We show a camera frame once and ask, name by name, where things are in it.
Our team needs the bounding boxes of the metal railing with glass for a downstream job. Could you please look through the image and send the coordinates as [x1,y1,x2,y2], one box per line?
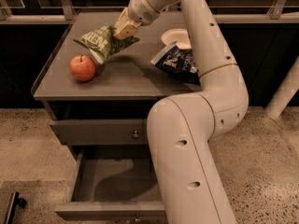
[0,0,299,24]

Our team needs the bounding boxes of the gray drawer cabinet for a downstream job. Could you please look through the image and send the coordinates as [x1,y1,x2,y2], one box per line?
[32,12,200,155]

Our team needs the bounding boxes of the round metal top knob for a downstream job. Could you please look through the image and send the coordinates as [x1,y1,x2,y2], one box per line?
[132,131,140,139]

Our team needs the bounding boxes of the open gray middle drawer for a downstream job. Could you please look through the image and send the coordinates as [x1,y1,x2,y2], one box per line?
[55,150,165,221]

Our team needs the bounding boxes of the blue potato chip bag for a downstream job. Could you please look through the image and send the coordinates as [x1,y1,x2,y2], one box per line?
[150,42,200,85]

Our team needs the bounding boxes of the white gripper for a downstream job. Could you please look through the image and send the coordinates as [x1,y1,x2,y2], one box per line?
[114,0,163,40]

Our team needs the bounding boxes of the red apple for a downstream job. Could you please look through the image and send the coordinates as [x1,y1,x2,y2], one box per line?
[69,55,96,82]

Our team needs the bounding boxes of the closed gray top drawer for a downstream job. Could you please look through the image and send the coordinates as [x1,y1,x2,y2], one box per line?
[50,119,148,146]

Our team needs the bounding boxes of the black object floor corner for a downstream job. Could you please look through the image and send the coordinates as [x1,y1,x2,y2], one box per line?
[3,192,27,224]

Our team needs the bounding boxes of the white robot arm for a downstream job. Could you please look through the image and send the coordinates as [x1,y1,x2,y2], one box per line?
[116,0,248,224]

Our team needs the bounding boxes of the green jalapeno chip bag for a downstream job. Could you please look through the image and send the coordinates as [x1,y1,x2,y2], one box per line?
[74,26,139,64]

